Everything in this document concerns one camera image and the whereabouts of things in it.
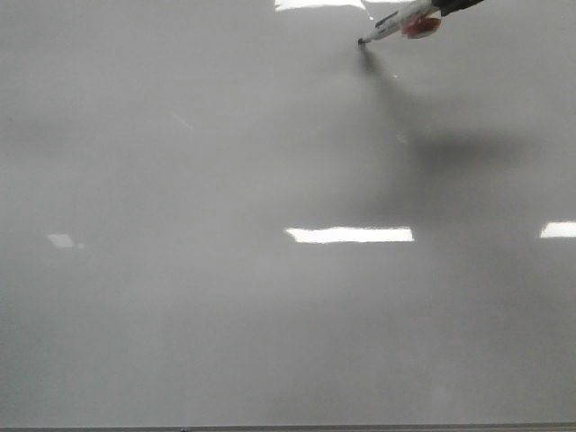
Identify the white whiteboard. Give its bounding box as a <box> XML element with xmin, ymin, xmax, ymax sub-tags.
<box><xmin>1</xmin><ymin>1</ymin><xmax>575</xmax><ymax>428</ymax></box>

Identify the white black whiteboard marker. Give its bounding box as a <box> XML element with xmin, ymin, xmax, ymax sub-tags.
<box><xmin>357</xmin><ymin>1</ymin><xmax>442</xmax><ymax>46</ymax></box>

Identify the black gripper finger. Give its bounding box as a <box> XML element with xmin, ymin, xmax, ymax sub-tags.
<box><xmin>431</xmin><ymin>0</ymin><xmax>483</xmax><ymax>17</ymax></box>

